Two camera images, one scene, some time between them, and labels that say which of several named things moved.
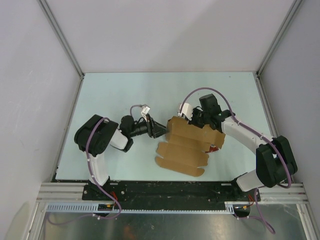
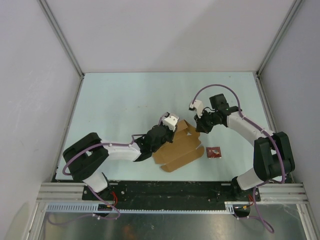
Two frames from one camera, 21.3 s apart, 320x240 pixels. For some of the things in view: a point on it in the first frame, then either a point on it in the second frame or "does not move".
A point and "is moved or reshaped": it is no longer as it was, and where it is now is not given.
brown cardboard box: [184, 151] is moved or reshaped
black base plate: [170, 191] does not move
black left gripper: [153, 127] to [171, 133]
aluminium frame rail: [270, 193] does not move
